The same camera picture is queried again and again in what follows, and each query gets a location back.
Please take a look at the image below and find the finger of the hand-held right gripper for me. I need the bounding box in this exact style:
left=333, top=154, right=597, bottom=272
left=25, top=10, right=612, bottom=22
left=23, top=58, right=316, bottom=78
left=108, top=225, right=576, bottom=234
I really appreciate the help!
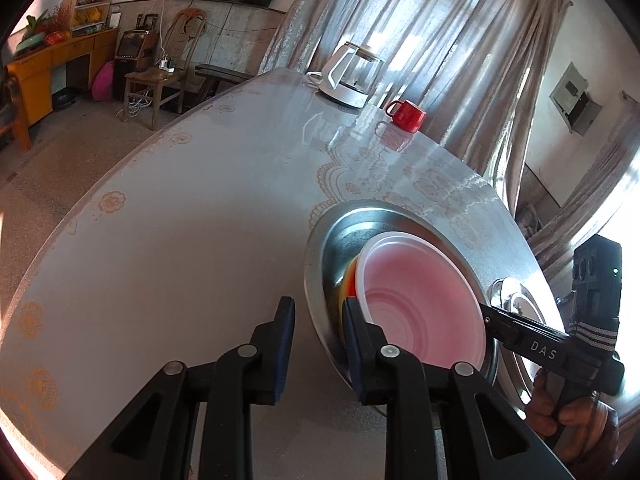
left=504, top=310, right=571, bottom=344
left=479, top=301, right=531, bottom=348

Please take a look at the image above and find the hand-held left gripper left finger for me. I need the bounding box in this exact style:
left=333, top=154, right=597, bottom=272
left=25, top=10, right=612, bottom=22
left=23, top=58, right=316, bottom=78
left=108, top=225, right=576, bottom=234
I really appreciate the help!
left=62, top=296, right=297, bottom=480

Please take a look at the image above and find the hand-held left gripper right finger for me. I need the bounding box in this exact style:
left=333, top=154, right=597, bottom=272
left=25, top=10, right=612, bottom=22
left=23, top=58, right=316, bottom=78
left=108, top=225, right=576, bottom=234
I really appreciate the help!
left=341, top=296, right=576, bottom=480

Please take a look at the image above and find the white plate with red print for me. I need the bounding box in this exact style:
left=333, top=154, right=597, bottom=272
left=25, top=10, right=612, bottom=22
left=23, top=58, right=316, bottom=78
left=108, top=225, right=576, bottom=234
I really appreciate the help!
left=490, top=276, right=556, bottom=396

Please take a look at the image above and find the yellow plastic bowl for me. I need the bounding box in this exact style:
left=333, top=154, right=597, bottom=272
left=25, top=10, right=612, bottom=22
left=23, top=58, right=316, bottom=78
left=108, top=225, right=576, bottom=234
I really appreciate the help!
left=336, top=255, right=363, bottom=321

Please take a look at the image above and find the red plastic bowl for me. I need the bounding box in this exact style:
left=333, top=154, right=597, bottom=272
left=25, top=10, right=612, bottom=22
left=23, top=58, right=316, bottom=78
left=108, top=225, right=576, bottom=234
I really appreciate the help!
left=354, top=231, right=488, bottom=373

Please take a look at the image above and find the stainless steel bowl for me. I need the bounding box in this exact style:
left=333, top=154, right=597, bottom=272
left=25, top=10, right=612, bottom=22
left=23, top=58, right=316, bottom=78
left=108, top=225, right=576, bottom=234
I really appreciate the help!
left=303, top=200, right=501, bottom=413

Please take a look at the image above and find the person's right hand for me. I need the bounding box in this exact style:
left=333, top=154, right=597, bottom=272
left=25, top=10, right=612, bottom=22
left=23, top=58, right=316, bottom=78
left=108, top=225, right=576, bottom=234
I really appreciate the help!
left=522, top=367, right=621, bottom=476

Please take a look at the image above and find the patterned cushion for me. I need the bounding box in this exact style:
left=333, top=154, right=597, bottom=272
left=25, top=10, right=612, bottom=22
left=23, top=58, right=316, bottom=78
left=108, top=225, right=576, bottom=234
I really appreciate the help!
left=515, top=202, right=543, bottom=238

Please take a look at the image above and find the beige side window curtain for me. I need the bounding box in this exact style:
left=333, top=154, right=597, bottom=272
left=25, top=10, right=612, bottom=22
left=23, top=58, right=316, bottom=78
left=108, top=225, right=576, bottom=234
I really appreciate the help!
left=527, top=90, right=640, bottom=286

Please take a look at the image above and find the red mug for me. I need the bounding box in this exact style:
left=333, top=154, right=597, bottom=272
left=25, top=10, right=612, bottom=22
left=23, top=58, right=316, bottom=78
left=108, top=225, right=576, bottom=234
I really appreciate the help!
left=384, top=99, right=427, bottom=134

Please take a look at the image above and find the white glass electric kettle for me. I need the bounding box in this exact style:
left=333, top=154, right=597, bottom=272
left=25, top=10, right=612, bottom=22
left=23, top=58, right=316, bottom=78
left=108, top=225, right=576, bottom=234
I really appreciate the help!
left=306, top=41, right=387, bottom=110

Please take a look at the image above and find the beige sheer curtain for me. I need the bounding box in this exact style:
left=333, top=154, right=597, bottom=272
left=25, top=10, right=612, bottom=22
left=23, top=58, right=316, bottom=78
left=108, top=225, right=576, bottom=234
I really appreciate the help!
left=257, top=0, right=573, bottom=211

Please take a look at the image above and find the dark wooden bench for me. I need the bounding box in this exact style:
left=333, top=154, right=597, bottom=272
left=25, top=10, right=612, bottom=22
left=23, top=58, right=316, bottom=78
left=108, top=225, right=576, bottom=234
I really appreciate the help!
left=195, top=63, right=257, bottom=102

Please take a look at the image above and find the wooden chair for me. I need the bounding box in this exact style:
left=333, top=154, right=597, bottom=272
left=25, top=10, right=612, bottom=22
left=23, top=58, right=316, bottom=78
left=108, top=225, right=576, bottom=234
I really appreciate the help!
left=122, top=8, right=208, bottom=131

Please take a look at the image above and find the pink bag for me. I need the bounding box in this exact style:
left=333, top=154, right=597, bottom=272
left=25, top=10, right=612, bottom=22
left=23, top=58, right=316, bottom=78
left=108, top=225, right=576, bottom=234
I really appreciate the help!
left=90, top=60, right=116, bottom=103

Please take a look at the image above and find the dark speaker box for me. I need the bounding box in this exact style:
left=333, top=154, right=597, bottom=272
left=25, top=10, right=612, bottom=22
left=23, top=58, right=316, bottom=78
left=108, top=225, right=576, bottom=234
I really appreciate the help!
left=114, top=30, right=161, bottom=101

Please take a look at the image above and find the orange wooden cabinet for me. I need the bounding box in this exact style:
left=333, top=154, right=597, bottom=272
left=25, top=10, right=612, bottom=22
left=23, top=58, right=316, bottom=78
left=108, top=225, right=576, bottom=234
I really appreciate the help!
left=5, top=27, right=119, bottom=151

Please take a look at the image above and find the small cluttered shelf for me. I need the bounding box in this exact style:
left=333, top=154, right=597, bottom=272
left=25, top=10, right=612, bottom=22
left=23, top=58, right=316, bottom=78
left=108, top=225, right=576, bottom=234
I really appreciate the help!
left=67, top=0, right=113, bottom=36

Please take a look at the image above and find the teal tray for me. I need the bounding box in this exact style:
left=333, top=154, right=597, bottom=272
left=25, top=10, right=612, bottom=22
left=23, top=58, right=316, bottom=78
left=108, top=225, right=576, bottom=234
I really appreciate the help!
left=15, top=32, right=51, bottom=56

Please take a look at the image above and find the green plant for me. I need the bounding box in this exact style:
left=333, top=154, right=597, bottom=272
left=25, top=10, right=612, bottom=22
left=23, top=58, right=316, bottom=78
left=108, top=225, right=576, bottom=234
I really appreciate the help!
left=22, top=7, right=71, bottom=36

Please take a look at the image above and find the wall electrical box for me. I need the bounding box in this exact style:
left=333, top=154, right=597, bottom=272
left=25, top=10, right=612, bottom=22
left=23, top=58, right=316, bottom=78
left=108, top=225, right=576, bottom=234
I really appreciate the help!
left=549, top=61, right=603, bottom=136

